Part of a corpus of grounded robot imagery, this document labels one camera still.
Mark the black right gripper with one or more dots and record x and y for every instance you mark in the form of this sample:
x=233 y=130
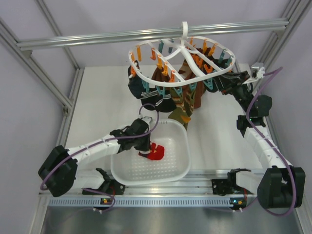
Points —
x=230 y=82

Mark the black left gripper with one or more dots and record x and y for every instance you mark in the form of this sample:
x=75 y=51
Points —
x=146 y=146

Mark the red santa sock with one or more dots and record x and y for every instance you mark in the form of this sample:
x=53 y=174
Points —
x=155 y=153

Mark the white round clip hanger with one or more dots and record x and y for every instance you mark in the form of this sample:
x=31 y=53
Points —
x=185 y=61

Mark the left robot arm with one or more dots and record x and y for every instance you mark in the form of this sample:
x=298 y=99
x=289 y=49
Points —
x=66 y=169

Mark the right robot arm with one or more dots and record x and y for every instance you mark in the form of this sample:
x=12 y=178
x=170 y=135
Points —
x=282 y=185

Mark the translucent white plastic basket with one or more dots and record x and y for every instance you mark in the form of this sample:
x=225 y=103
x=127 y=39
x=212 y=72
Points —
x=130 y=169

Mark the brown sock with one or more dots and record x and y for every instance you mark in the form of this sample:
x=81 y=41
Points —
x=199 y=91

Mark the black white striped sock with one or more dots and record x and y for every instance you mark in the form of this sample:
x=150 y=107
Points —
x=152 y=100

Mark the teal clothes peg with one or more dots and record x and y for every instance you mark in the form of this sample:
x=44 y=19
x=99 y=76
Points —
x=161 y=90

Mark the olive striped sock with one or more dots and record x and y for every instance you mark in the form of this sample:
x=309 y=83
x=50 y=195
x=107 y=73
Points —
x=184 y=99

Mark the navy blue sock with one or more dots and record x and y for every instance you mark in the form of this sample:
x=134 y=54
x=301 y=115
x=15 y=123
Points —
x=135 y=85

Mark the orange clothes peg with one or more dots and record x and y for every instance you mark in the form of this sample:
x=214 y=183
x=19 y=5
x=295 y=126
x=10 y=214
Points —
x=160 y=63

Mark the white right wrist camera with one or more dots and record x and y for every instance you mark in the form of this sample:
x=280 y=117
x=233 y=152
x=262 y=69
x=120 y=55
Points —
x=258 y=70

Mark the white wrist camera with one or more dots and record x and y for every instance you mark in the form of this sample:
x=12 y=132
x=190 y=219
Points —
x=258 y=70
x=148 y=120

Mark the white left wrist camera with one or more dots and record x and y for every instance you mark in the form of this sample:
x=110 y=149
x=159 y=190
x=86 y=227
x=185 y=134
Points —
x=148 y=120

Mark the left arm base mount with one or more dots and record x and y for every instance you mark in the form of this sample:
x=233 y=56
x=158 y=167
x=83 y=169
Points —
x=112 y=188

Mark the aluminium top rail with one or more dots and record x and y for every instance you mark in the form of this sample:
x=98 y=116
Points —
x=147 y=34

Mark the perforated cable tray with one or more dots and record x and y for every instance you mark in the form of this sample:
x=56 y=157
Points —
x=156 y=201

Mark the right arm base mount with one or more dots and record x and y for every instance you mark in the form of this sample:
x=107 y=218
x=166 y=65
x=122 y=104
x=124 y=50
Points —
x=228 y=186

